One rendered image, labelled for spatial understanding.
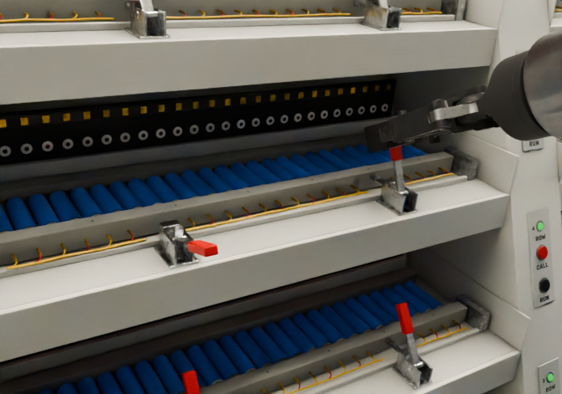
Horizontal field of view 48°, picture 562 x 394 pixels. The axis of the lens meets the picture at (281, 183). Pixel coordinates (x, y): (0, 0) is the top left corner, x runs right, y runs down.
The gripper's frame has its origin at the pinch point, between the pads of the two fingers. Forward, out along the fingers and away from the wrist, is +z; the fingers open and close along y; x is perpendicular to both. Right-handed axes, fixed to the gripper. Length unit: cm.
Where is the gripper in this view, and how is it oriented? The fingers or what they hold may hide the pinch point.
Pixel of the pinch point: (395, 133)
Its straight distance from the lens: 71.3
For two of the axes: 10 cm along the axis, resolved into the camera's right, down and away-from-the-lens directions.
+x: -1.8, -9.8, 0.2
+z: -4.9, 1.1, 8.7
